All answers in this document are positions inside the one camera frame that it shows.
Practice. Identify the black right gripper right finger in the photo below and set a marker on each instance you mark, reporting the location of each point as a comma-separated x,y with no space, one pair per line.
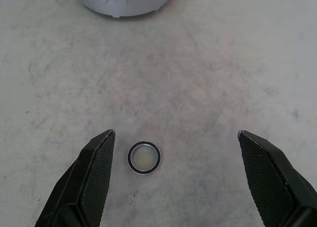
275,187

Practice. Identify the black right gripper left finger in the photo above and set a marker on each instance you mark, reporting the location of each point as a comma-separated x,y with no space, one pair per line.
81,187

